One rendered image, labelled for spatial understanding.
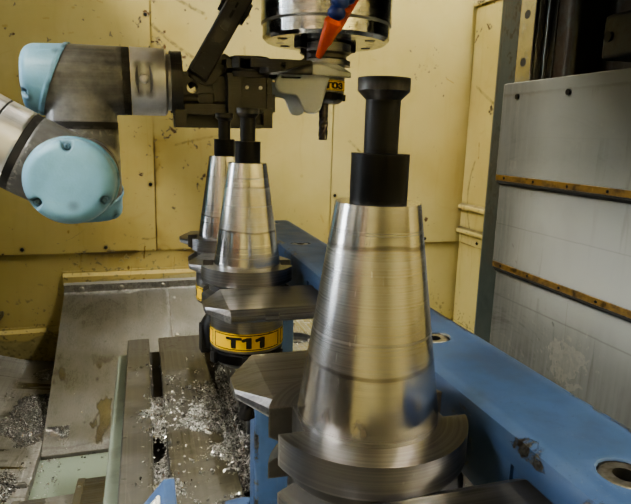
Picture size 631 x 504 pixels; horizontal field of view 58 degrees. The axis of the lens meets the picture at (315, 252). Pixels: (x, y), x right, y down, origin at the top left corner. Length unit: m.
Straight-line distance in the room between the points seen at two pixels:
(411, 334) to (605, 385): 0.83
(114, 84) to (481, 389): 0.54
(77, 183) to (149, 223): 1.21
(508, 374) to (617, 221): 0.71
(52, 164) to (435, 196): 1.57
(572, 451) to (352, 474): 0.06
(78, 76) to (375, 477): 0.57
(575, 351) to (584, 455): 0.84
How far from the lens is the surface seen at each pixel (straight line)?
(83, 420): 1.44
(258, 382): 0.23
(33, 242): 1.76
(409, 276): 0.16
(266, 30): 0.72
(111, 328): 1.64
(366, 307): 0.16
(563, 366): 1.04
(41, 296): 1.80
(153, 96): 0.67
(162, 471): 0.78
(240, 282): 0.36
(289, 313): 0.32
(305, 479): 0.17
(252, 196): 0.37
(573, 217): 0.99
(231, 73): 0.68
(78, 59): 0.68
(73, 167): 0.52
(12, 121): 0.55
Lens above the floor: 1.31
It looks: 12 degrees down
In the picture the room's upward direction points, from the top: 2 degrees clockwise
